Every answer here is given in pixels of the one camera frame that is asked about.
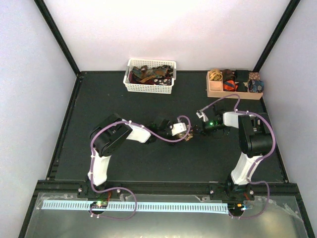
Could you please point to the black rolled tie front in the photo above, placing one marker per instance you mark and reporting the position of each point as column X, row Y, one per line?
column 241, row 87

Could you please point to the black frame post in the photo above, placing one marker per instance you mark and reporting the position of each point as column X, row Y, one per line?
column 287, row 14
column 42, row 7

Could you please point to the pile of ties in basket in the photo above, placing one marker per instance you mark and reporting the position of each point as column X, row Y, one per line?
column 161, row 75

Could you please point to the white slotted cable duct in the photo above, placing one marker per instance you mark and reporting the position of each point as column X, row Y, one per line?
column 115, row 206

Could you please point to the dark red rolled tie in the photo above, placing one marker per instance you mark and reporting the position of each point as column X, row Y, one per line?
column 227, row 75

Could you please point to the wooden compartment tray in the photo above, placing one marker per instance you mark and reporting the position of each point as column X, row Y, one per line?
column 215, row 90

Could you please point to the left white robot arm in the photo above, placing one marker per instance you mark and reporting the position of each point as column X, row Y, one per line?
column 110, row 134

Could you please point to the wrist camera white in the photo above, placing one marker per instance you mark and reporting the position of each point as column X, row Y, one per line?
column 178, row 128
column 202, row 116

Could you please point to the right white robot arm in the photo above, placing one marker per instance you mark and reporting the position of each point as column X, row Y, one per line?
column 256, row 139

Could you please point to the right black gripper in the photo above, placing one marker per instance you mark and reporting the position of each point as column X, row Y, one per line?
column 201, row 129

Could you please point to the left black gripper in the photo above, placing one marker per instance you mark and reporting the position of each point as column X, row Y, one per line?
column 176, row 143

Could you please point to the right black frame post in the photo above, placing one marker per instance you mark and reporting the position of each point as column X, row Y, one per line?
column 287, row 14

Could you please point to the orange blue rolled tie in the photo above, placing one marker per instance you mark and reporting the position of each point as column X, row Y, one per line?
column 229, row 86

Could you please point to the paisley patterned necktie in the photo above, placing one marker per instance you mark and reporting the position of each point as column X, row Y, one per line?
column 188, row 136

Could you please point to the clear acrylic sheet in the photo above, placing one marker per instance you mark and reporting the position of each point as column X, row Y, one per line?
column 274, row 217

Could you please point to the white plastic basket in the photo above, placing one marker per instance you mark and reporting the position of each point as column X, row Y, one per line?
column 148, row 88

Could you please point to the left black frame post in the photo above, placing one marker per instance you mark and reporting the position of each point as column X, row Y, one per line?
column 42, row 7

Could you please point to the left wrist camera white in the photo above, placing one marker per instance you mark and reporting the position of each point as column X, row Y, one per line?
column 178, row 128

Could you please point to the black rolled tie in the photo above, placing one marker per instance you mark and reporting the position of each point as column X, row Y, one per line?
column 241, row 87
column 241, row 75

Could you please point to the blue patterned rolled tie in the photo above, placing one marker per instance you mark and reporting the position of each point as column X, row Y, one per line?
column 256, row 86

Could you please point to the brown patterned rolled tie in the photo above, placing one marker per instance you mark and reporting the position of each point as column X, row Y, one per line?
column 254, row 76

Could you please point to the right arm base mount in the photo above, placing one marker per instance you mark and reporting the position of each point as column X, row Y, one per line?
column 225, row 192

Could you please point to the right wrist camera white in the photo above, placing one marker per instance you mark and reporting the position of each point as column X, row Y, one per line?
column 202, row 116

